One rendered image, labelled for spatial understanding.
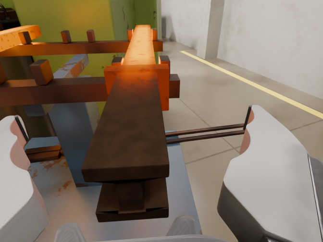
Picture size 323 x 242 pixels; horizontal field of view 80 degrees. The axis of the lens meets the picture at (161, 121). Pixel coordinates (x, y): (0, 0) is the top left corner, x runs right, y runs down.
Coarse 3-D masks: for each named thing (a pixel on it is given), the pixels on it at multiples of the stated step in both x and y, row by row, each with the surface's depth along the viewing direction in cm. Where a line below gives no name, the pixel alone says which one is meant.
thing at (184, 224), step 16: (64, 224) 5; (176, 224) 5; (192, 224) 5; (64, 240) 5; (80, 240) 5; (112, 240) 4; (128, 240) 4; (144, 240) 4; (160, 240) 4; (176, 240) 4; (192, 240) 4; (208, 240) 4; (224, 240) 4
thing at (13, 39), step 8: (0, 32) 34; (8, 32) 34; (16, 32) 35; (32, 32) 40; (40, 32) 43; (0, 40) 31; (8, 40) 33; (16, 40) 35; (0, 48) 31; (8, 48) 33
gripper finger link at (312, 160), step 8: (312, 160) 7; (320, 160) 7; (312, 168) 7; (320, 168) 7; (312, 176) 7; (320, 176) 7; (312, 184) 6; (320, 184) 6; (320, 192) 6; (320, 200) 6; (320, 208) 6; (320, 216) 5; (320, 224) 5; (264, 240) 5; (272, 240) 5
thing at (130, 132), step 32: (128, 64) 17; (160, 64) 15; (128, 96) 10; (160, 96) 15; (96, 128) 8; (128, 128) 8; (160, 128) 8; (96, 160) 6; (128, 160) 6; (160, 160) 6; (128, 192) 7; (160, 192) 8
